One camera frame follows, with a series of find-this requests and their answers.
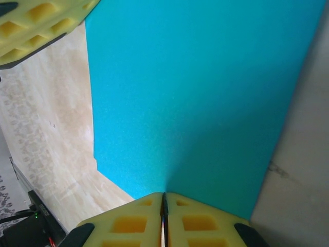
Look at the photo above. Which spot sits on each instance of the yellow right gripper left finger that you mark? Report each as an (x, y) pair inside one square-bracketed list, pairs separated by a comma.
[(128, 226)]

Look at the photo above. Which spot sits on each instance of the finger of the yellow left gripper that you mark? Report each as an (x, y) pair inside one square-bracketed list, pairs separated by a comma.
[(23, 51), (59, 13)]

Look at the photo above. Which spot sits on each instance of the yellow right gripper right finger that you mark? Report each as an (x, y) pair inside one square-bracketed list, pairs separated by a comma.
[(200, 226)]

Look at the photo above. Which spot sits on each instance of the blue square paper sheet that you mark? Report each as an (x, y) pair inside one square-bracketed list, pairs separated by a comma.
[(192, 103)]

